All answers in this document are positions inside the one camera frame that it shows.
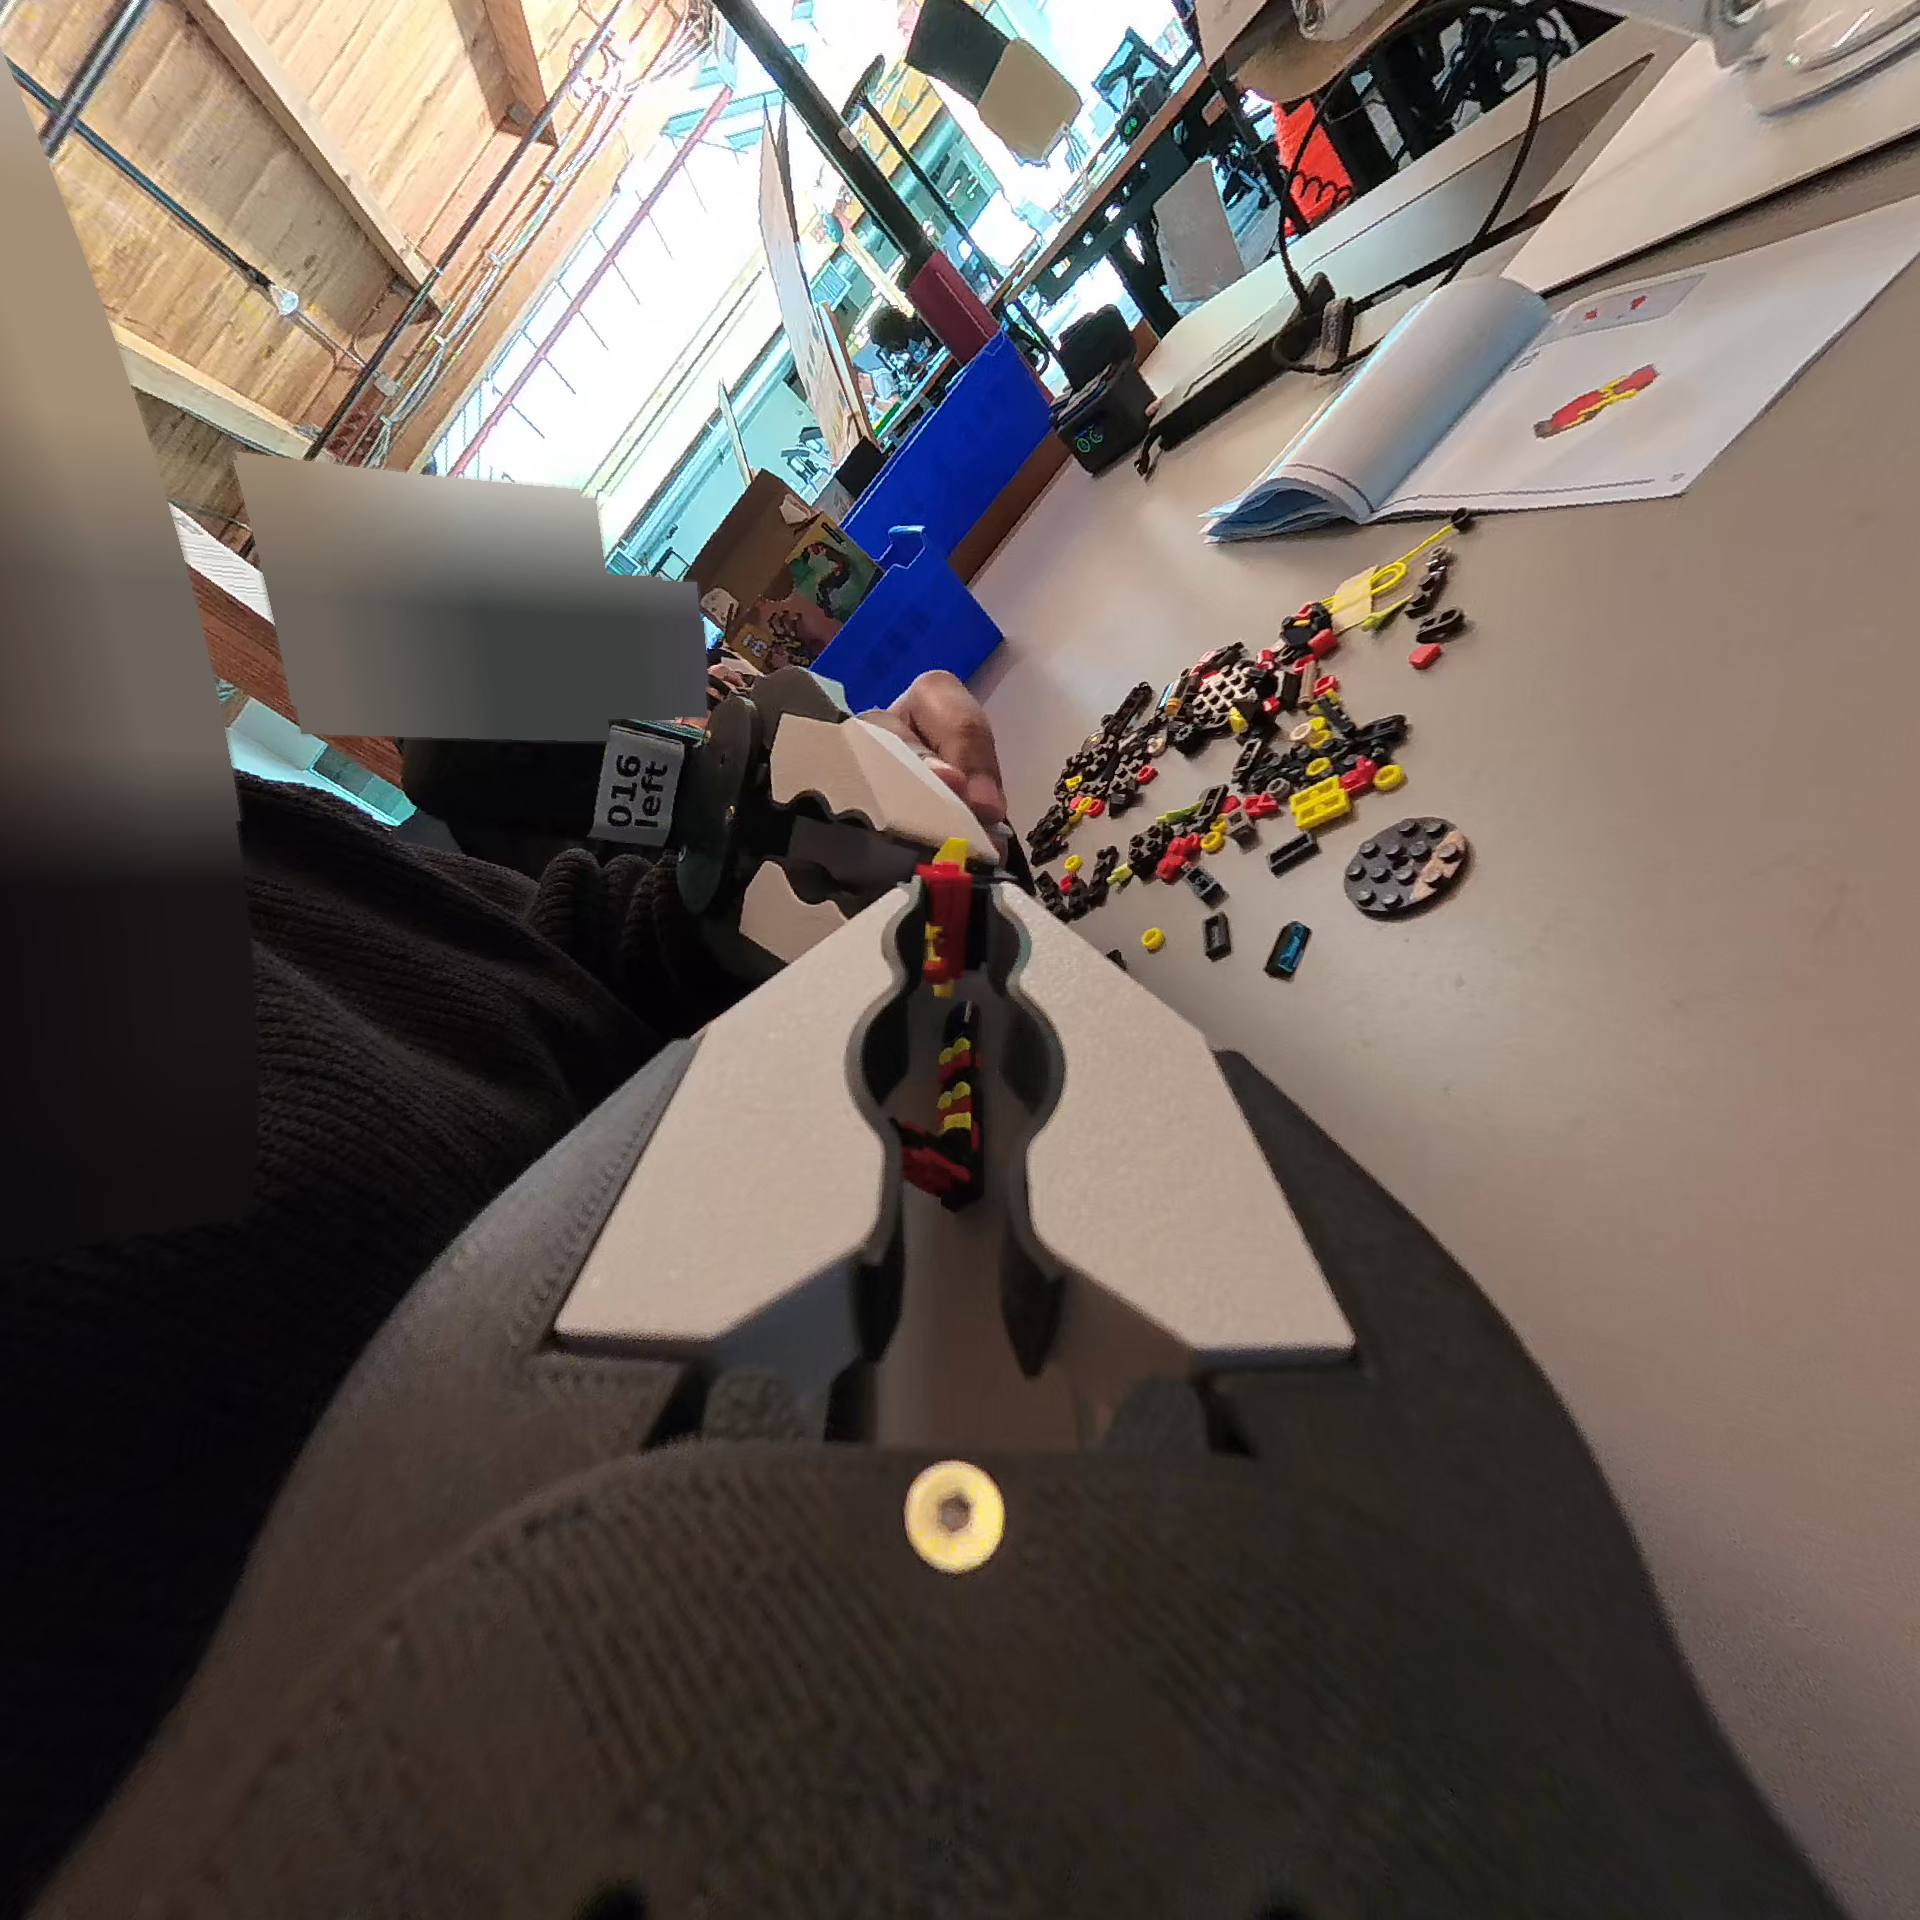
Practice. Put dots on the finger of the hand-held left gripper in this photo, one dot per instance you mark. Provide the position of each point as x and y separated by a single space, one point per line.
885 787
787 916

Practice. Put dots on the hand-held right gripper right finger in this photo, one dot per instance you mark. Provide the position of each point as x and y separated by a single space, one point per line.
1170 1200

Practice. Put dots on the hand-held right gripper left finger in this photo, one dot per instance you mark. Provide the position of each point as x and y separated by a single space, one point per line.
735 1186

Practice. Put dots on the yellow red lego car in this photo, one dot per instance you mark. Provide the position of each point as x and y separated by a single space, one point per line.
945 916

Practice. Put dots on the long black red yellow lego build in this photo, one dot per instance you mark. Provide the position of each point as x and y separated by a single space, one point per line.
954 1109

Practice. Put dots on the pile of lego pieces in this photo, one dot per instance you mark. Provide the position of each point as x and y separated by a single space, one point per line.
1245 722

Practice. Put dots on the person's left forearm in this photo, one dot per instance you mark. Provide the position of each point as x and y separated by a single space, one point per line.
630 931

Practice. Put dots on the colourful lego box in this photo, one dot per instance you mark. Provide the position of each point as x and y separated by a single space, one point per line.
781 557

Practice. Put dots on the black round lego plate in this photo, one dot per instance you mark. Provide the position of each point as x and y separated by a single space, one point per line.
1406 868

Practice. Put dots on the open lego instruction booklet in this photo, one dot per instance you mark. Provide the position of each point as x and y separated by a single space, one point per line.
1651 406

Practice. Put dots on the person's left hand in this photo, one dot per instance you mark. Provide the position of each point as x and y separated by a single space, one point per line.
960 728

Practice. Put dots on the black charger case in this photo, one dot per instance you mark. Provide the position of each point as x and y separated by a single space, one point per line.
1102 421

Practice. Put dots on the white display board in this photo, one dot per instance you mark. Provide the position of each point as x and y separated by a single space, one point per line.
795 285

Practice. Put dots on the black flat device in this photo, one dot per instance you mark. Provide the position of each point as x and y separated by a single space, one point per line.
1230 360

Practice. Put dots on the black steel column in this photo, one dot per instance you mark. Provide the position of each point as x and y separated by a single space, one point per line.
825 120

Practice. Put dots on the orange traffic cone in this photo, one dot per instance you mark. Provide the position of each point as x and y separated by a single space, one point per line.
1313 166

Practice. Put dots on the white stand base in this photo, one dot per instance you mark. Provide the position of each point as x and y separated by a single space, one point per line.
1723 166

